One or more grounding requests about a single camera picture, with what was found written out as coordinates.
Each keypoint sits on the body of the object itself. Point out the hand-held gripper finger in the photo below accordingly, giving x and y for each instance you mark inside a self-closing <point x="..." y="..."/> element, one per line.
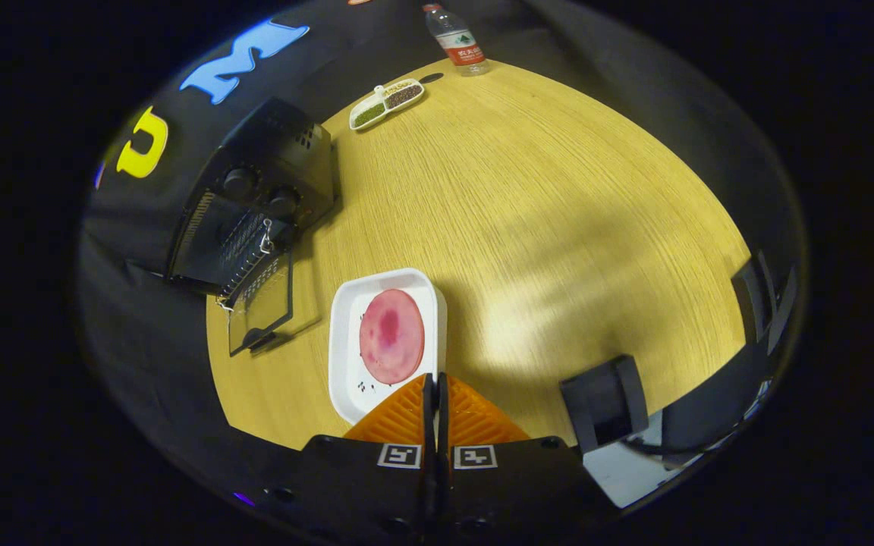
<point x="442" y="413"/>
<point x="429" y="413"/>

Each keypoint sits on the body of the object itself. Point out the pink ham slice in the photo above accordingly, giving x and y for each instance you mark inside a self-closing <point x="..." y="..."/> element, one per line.
<point x="391" y="341"/>

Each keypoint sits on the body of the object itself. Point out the white square plate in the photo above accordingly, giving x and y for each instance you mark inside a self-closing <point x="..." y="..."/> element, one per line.
<point x="346" y="364"/>

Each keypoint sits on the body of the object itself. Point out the black toaster oven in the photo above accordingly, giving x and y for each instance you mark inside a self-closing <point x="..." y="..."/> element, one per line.
<point x="278" y="136"/>

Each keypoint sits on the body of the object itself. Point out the black office chair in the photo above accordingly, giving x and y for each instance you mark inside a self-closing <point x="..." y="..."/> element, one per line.
<point x="604" y="402"/>

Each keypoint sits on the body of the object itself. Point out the white divided dish with beans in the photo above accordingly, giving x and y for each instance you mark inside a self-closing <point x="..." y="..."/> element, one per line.
<point x="399" y="97"/>

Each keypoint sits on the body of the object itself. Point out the clear water bottle red label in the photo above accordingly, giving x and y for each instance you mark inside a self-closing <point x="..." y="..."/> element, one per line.
<point x="460" y="45"/>

